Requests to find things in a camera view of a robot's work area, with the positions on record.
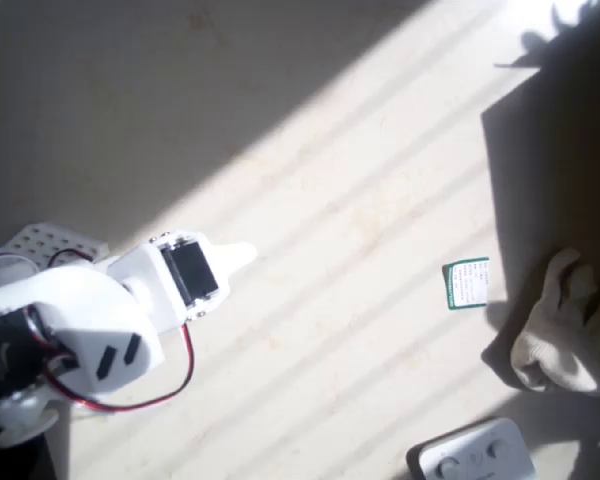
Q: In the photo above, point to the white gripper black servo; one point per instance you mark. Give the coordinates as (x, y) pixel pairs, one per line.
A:
(190, 278)

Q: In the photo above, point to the white cloth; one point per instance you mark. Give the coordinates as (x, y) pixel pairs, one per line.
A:
(555, 340)

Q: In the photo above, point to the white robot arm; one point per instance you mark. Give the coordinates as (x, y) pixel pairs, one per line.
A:
(80, 300)

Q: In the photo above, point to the green bordered label card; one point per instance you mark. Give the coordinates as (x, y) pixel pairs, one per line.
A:
(467, 285)

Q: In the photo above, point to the white box with round knobs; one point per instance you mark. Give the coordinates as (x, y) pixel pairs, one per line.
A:
(480, 450)

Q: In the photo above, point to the white perforated base plate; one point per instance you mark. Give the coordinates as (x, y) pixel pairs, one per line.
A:
(35, 237)

